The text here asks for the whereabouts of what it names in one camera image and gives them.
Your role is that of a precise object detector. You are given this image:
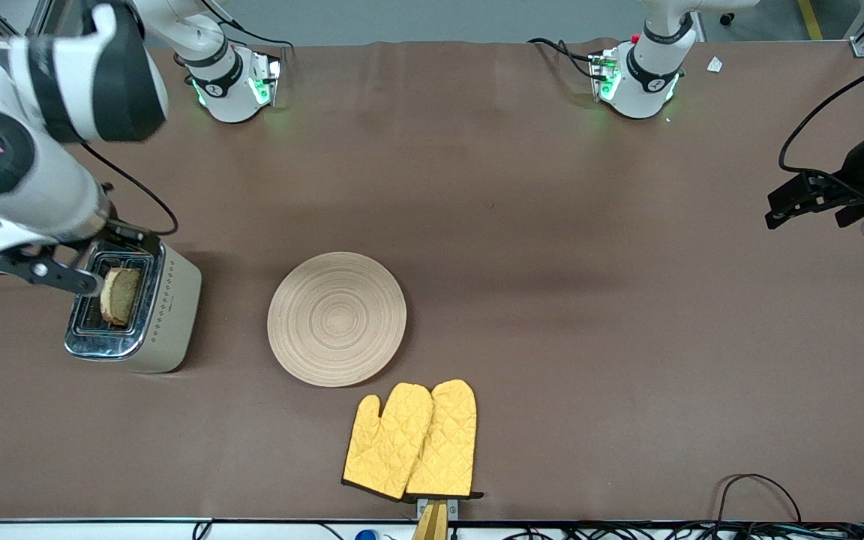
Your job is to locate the black cable bundle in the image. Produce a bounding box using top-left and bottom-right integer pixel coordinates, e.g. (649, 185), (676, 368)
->
(507, 523), (864, 540)

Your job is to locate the round wooden plate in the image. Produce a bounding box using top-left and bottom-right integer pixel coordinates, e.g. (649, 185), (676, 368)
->
(268, 251), (407, 389)

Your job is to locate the black looped cable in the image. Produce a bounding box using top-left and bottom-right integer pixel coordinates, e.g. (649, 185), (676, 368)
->
(713, 474), (804, 526)

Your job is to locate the yellow quilted oven mitt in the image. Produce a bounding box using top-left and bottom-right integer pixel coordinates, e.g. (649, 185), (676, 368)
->
(406, 379), (484, 501)
(342, 382), (434, 501)

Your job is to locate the brown table cover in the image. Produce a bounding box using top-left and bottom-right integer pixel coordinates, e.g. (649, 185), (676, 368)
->
(0, 37), (864, 524)

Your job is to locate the silver beige two-slot toaster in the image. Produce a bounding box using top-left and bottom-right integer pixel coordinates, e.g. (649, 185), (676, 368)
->
(64, 234), (203, 374)

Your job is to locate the brown bread slice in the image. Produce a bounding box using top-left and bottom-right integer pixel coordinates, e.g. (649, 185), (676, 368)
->
(100, 268), (142, 327)

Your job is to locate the black arm base cable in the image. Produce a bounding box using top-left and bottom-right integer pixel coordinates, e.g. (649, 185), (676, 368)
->
(528, 37), (599, 80)
(203, 0), (296, 52)

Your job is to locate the grey metal bracket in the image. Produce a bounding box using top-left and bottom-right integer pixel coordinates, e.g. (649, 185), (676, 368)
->
(417, 497), (459, 520)

